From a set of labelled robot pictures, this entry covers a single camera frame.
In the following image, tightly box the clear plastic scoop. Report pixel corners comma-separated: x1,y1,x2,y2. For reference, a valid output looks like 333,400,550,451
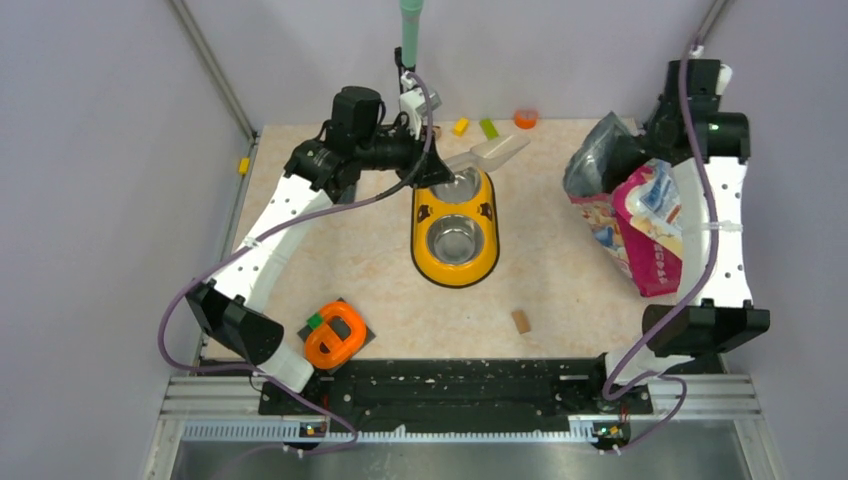
445,134,531,173

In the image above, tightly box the pink blue pet food bag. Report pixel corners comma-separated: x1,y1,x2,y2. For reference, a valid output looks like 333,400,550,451
563,112,682,297

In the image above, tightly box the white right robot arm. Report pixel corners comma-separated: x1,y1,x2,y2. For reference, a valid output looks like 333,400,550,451
601,57,770,401

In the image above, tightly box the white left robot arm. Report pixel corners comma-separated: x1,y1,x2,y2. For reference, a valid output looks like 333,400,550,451
184,82,454,392

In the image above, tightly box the yellow double pet bowl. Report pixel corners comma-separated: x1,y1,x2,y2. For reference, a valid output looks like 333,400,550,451
410,167,500,289

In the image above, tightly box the yellow toy block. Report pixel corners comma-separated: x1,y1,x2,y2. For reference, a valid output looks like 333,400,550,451
451,117,470,137

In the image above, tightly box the green lego brick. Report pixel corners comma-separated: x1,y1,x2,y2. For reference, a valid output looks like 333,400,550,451
479,118,500,140

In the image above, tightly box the black tripod stand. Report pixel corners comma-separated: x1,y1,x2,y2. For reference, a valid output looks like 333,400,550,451
394,46,406,95

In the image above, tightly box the orange tape roll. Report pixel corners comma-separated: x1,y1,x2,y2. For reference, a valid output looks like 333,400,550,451
513,109,539,130

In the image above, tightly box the green microphone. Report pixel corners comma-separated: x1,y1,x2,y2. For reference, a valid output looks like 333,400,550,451
399,0,424,70

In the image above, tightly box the wooden block near bag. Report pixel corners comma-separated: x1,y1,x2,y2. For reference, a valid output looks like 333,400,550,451
511,309,532,335

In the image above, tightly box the small green block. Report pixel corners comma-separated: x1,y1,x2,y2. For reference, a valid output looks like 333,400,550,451
307,313,324,330

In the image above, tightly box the yellow block on frame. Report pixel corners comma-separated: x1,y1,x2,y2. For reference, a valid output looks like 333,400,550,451
238,157,251,176

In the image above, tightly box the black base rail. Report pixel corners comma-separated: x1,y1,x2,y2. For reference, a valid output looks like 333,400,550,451
301,358,653,434

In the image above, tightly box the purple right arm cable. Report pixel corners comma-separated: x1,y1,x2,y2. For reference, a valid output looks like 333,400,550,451
602,42,721,455

